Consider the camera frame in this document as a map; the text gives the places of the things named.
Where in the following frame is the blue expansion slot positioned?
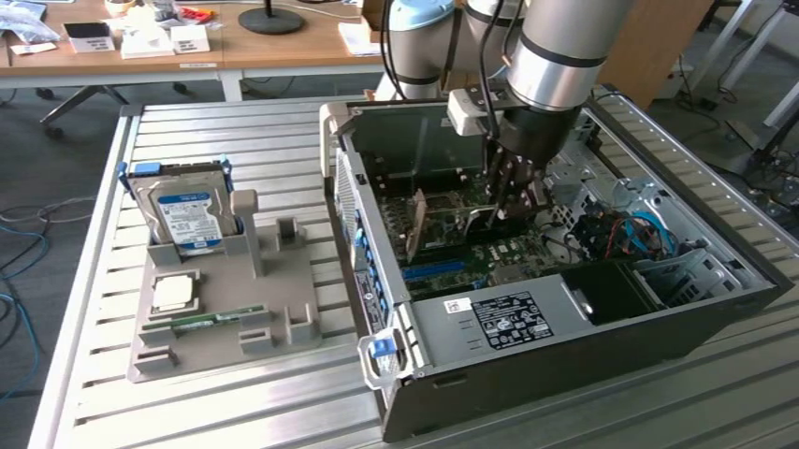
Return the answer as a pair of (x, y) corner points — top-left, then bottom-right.
(400, 259), (468, 282)

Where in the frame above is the red wire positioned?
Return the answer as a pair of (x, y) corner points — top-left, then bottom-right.
(607, 217), (632, 258)

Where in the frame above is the white box with cup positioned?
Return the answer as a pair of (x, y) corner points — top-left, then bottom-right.
(120, 25), (176, 60)

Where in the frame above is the black lamp base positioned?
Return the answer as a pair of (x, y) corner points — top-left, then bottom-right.
(236, 0), (307, 36)

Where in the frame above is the green RAM stick on rack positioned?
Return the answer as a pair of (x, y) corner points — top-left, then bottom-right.
(144, 306), (267, 331)

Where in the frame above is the grey desk leg with caster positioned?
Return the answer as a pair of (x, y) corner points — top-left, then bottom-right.
(38, 83), (130, 139)

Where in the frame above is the plain white box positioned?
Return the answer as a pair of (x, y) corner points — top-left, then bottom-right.
(168, 23), (211, 55)

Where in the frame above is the silver CPU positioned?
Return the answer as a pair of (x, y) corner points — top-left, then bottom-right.
(151, 275), (195, 312)

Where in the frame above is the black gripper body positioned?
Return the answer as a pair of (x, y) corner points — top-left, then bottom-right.
(498, 106), (587, 166)

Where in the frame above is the graphics card with black fan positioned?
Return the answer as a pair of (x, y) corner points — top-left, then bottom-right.
(404, 188), (544, 264)

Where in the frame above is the blue wire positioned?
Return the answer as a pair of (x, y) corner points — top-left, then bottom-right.
(630, 212), (679, 258)

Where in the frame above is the grey floor cable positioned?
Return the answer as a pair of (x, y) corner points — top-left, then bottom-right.
(0, 196), (99, 225)

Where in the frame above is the CPU socket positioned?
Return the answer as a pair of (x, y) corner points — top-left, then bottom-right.
(426, 190), (474, 210)

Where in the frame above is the stack of papers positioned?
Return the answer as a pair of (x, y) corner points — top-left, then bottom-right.
(339, 21), (390, 57)

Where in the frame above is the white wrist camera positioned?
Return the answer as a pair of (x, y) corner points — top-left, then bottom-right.
(446, 88), (502, 137)

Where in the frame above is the white box with black top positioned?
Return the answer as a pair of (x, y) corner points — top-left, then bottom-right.
(62, 22), (118, 54)

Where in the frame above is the green motherboard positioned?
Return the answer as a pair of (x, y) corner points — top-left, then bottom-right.
(374, 167), (567, 300)

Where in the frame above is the blue floor cable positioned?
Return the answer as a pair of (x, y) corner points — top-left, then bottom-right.
(0, 224), (50, 403)

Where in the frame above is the hard disk with blue label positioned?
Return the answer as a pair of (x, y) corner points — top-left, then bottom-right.
(116, 157), (244, 257)

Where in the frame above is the grey parts rack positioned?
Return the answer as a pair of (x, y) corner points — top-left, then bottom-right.
(127, 189), (324, 384)

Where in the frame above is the black cable over case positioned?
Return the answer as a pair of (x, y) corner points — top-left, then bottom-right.
(590, 82), (626, 102)

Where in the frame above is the black open PC case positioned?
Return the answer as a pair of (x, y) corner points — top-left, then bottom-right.
(318, 91), (795, 443)

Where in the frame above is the wooden cabinet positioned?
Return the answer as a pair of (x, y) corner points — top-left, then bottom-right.
(595, 0), (716, 109)

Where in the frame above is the metal disk bay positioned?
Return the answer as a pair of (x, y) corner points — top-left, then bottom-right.
(542, 139), (626, 207)

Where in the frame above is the wooden desk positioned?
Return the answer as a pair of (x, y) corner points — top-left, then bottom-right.
(0, 0), (563, 90)

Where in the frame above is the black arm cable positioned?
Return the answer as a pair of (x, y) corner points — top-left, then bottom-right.
(380, 0), (530, 141)

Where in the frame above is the clear plastic bag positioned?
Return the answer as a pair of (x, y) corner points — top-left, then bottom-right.
(0, 0), (62, 43)

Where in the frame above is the grey power supply unit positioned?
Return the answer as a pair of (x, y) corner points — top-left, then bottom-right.
(408, 275), (592, 369)

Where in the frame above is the white label card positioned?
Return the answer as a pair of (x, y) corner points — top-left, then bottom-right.
(10, 41), (58, 56)

